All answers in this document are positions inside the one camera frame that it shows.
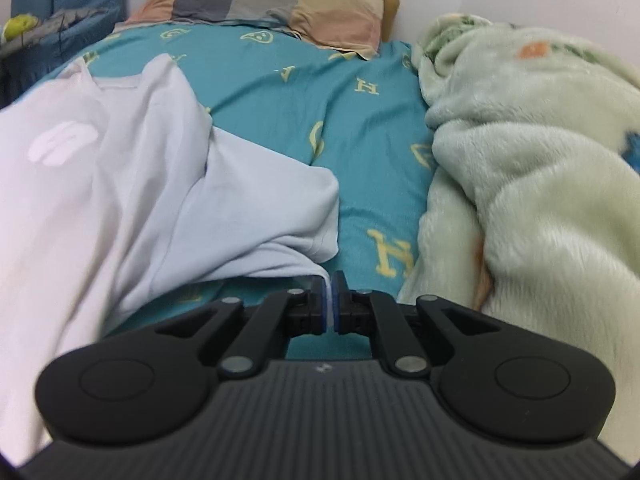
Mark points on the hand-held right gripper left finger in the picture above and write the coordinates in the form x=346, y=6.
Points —
x=325, y=305

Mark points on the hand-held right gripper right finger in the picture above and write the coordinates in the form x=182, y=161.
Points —
x=341, y=305

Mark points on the white t-shirt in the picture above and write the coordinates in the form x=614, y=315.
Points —
x=125, y=160

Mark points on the bed with teal printed sheet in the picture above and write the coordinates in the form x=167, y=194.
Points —
x=350, y=125

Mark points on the pale green fleece blanket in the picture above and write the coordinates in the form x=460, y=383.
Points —
x=525, y=160

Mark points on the brown pillow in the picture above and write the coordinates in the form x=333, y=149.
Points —
x=391, y=7

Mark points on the grey cloth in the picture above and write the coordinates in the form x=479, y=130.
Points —
x=60, y=22

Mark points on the green plush toy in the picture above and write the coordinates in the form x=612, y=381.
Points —
x=17, y=27

